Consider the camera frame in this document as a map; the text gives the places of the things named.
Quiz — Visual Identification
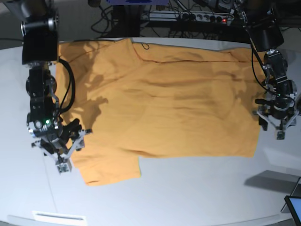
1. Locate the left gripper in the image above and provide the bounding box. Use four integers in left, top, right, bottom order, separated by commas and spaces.
255, 97, 295, 131

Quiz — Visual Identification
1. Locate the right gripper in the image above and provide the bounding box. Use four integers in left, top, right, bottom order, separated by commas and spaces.
32, 119, 85, 154

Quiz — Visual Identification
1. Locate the orange T-shirt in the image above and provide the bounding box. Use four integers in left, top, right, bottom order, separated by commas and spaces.
59, 39, 264, 186

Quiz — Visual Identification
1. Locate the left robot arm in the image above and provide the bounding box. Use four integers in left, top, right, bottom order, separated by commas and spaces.
233, 0, 299, 139

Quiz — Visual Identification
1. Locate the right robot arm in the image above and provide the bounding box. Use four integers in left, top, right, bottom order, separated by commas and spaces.
3, 0, 84, 154

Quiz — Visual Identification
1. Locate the tablet on stand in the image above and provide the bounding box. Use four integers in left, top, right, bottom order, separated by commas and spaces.
281, 178, 301, 226

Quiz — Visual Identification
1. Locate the white power strip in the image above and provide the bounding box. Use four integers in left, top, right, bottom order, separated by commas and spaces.
142, 11, 233, 24

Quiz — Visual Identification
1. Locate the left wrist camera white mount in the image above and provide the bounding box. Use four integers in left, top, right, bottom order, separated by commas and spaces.
252, 108, 301, 140

